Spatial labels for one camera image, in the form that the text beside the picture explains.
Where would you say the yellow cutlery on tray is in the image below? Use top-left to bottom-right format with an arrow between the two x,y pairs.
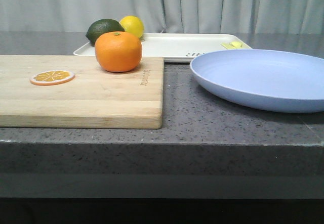
221,41 -> 243,50

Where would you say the orange slice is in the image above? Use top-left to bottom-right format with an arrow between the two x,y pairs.
29,70 -> 75,86

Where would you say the light blue plate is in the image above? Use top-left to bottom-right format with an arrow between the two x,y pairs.
190,49 -> 323,113

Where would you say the orange fruit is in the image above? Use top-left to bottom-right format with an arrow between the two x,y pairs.
94,31 -> 142,72

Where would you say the wooden cutting board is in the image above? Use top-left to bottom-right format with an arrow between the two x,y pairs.
1,55 -> 164,129

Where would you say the cream white tray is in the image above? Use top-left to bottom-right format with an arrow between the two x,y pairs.
73,33 -> 253,63

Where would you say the yellow lemon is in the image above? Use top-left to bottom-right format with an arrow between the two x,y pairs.
119,15 -> 144,38

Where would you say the grey curtain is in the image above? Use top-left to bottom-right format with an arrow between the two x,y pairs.
1,0 -> 323,34

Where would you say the green lime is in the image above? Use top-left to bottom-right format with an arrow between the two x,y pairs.
86,18 -> 125,46

